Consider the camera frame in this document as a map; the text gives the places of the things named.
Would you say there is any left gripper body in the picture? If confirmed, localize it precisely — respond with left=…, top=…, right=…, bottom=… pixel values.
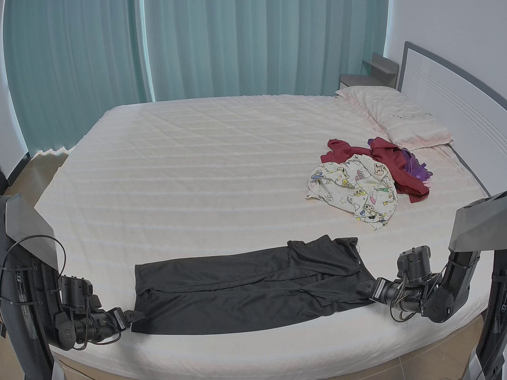
left=102, top=308, right=130, bottom=336

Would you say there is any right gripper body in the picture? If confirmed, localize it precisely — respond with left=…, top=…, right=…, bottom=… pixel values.
left=356, top=277, right=398, bottom=307

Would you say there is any black polo shirt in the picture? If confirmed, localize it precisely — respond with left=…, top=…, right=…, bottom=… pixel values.
left=131, top=234, right=377, bottom=335

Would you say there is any bed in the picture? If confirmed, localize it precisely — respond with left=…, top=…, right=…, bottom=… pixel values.
left=34, top=41, right=507, bottom=375

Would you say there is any white printed pyjama top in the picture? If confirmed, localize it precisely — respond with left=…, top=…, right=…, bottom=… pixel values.
left=305, top=154, right=398, bottom=232

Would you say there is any dark red garment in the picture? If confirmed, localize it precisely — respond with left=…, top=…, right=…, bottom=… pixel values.
left=320, top=138, right=430, bottom=204

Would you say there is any purple garment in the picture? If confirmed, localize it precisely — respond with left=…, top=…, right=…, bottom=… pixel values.
left=368, top=138, right=434, bottom=185

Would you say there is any cream pillow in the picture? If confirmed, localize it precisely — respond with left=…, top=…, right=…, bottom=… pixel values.
left=335, top=85, right=454, bottom=150

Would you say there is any grey bedside table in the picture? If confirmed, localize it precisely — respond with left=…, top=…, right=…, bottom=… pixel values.
left=340, top=52, right=399, bottom=90

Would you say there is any blue-green curtain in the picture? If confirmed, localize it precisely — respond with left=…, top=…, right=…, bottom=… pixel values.
left=142, top=0, right=391, bottom=103
left=0, top=0, right=155, bottom=157

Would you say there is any black cable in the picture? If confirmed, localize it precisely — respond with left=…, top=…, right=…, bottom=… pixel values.
left=2, top=235, right=67, bottom=288

